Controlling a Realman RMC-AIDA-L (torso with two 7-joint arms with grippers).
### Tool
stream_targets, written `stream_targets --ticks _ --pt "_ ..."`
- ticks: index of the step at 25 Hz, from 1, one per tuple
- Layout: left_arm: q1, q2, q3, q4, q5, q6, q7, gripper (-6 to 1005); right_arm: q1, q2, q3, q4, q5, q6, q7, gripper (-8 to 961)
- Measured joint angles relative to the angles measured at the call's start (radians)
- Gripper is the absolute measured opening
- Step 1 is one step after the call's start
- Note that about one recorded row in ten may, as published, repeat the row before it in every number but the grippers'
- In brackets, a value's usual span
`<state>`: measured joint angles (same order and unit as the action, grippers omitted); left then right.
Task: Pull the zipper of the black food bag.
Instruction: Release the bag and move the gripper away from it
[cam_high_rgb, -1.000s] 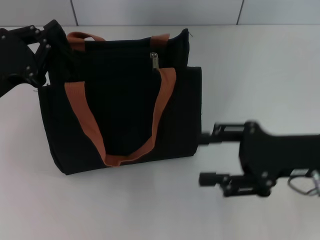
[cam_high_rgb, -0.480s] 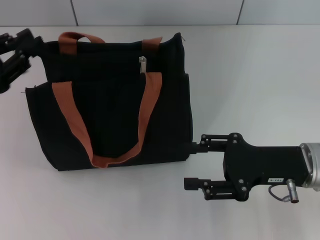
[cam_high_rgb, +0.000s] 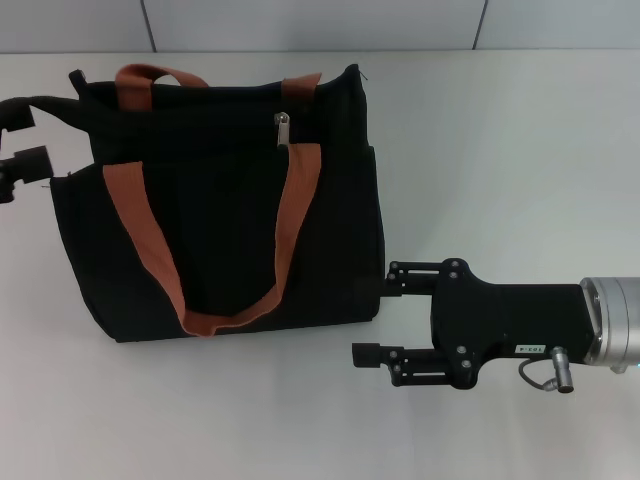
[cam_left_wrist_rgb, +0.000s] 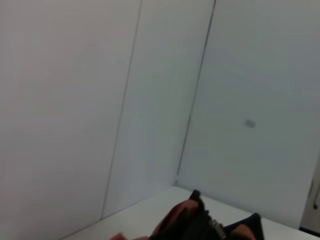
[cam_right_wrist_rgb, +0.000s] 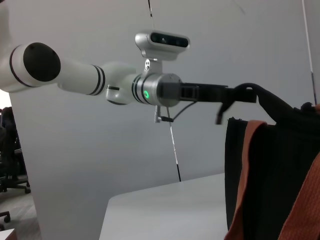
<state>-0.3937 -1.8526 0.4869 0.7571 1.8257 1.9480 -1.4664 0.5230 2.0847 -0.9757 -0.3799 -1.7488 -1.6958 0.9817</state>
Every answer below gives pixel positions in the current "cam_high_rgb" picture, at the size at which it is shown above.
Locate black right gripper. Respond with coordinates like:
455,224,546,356
352,257,601,392

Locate black food bag brown handles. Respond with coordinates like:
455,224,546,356
30,62,387,345

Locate right gripper silver cable plug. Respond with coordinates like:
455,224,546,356
517,347,577,397

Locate silver zipper pull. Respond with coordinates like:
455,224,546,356
273,110,292,150

